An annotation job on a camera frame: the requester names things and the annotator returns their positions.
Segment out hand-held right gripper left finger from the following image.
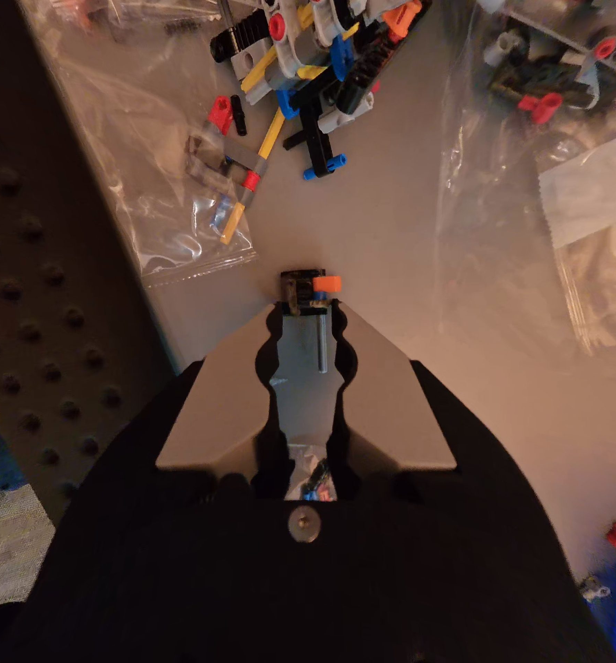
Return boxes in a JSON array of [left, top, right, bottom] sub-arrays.
[[155, 303, 295, 500]]

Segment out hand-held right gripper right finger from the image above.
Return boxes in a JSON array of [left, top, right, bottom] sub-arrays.
[[326, 299, 459, 500]]

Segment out small bag of lego parts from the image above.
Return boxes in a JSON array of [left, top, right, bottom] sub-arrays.
[[54, 52, 258, 287]]

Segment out small pale grey lego piece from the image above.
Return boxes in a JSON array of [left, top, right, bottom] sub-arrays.
[[579, 575, 612, 602]]

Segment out large white-label lego parts bag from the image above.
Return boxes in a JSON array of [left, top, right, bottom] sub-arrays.
[[437, 0, 616, 358]]

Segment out partly built black lego assembly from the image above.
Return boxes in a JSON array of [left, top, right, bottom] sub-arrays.
[[209, 0, 424, 180]]

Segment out crumpled clear wrapper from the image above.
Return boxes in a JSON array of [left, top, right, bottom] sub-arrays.
[[286, 444, 338, 501]]

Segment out black perforated board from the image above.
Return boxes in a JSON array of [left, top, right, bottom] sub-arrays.
[[0, 0, 179, 519]]

